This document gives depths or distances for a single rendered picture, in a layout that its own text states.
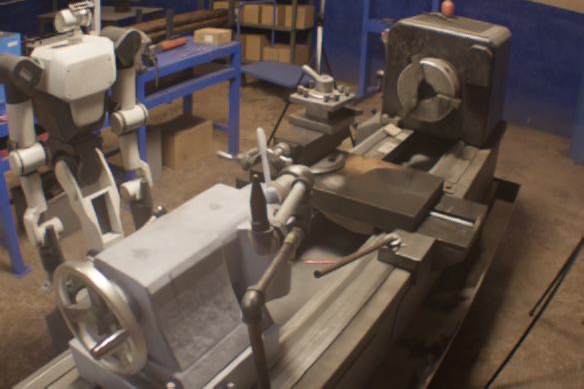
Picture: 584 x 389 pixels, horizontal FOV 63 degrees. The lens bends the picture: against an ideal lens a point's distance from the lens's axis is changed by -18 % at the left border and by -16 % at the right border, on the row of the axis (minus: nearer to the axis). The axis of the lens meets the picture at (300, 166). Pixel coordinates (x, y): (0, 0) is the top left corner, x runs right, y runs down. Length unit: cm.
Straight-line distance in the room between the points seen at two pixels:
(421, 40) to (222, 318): 169
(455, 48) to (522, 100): 344
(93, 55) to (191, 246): 87
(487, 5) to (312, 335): 477
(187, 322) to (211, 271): 11
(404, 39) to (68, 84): 147
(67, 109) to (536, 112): 487
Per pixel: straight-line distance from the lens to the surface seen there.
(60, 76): 164
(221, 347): 103
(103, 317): 91
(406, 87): 227
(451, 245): 161
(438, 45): 241
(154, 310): 91
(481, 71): 232
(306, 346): 125
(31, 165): 168
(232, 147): 428
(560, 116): 577
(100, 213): 188
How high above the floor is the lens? 168
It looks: 24 degrees down
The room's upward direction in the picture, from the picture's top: 3 degrees clockwise
